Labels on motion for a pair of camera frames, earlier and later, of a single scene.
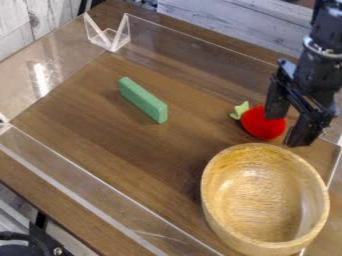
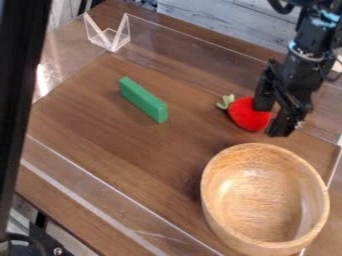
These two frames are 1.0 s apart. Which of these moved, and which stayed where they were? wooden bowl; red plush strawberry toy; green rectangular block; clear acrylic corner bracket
Moved: red plush strawberry toy
Stayed: green rectangular block; clear acrylic corner bracket; wooden bowl
